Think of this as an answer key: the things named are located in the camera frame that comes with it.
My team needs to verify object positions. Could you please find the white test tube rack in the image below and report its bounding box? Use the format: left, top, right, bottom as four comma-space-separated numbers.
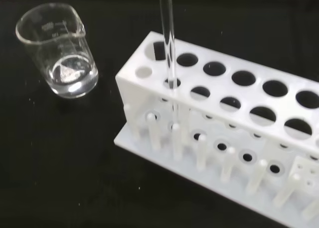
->
113, 30, 319, 228

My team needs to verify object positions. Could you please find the small clear glass beaker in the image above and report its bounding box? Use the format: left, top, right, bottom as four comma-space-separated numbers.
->
15, 2, 99, 100

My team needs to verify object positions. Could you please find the black bench cloth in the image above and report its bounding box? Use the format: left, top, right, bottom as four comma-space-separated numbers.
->
0, 0, 319, 228

